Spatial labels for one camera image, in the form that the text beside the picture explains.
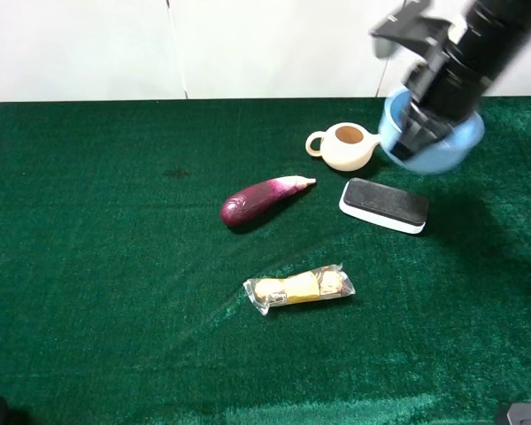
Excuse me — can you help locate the green velvet table cloth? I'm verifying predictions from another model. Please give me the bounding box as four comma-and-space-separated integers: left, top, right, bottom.
0, 97, 531, 424

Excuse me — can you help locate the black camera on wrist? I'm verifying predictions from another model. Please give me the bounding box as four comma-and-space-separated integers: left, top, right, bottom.
370, 1, 452, 59

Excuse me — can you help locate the black and white eraser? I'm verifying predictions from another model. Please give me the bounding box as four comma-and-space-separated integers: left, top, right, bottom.
339, 178, 429, 235

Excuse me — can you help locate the cream ceramic teapot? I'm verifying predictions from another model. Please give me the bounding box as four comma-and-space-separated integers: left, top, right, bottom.
305, 122, 381, 172

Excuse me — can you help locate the light blue bowl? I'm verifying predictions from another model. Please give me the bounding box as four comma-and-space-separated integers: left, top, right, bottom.
378, 88, 485, 174

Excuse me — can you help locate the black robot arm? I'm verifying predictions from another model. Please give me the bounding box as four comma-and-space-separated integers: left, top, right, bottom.
371, 1, 531, 174

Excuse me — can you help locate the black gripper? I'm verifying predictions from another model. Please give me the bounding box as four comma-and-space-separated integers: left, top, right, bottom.
390, 61, 491, 160

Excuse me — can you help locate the wrapped snack packet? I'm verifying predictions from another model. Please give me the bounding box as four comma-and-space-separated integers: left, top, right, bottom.
242, 265, 356, 315

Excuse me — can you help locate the purple toy eggplant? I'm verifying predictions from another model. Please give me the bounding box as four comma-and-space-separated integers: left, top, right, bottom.
219, 175, 316, 227

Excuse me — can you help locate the grey object bottom right corner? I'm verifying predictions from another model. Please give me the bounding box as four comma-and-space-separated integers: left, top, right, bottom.
495, 403, 531, 425

